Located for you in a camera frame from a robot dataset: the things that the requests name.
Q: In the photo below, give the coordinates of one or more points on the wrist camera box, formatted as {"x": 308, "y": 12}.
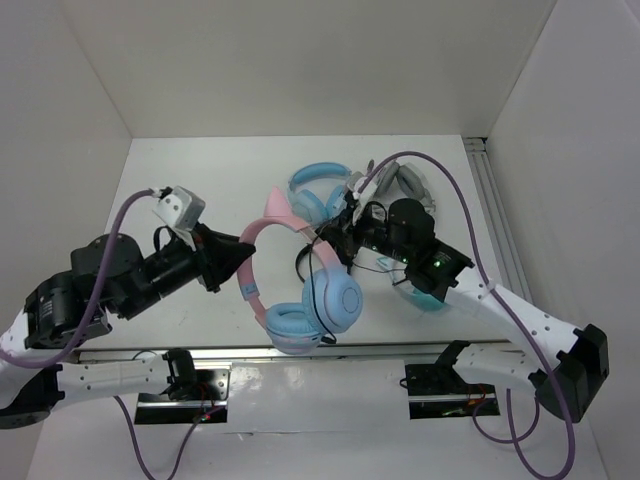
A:
{"x": 179, "y": 208}
{"x": 360, "y": 189}

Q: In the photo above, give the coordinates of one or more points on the white teal cat-ear headphones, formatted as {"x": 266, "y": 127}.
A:
{"x": 405, "y": 289}

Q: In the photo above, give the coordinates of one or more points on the grey white gaming headset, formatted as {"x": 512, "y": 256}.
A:
{"x": 410, "y": 181}

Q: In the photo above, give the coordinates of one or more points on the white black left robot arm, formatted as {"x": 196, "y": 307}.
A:
{"x": 110, "y": 276}

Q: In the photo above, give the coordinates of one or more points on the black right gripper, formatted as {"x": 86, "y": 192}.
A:
{"x": 343, "y": 227}

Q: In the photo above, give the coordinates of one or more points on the small black on-ear headphones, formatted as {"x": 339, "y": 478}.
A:
{"x": 305, "y": 255}

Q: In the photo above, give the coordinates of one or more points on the light blue over-ear headphones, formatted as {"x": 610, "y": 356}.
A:
{"x": 306, "y": 204}

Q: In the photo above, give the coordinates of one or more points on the aluminium side rail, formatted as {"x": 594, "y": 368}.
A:
{"x": 500, "y": 233}

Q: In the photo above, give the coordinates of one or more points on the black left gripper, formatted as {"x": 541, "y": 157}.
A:
{"x": 218, "y": 255}

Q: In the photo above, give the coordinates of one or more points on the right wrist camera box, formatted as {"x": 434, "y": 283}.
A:
{"x": 360, "y": 189}

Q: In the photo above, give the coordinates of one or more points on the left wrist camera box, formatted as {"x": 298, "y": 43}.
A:
{"x": 179, "y": 208}

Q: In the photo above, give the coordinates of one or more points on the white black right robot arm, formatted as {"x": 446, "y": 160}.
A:
{"x": 564, "y": 366}

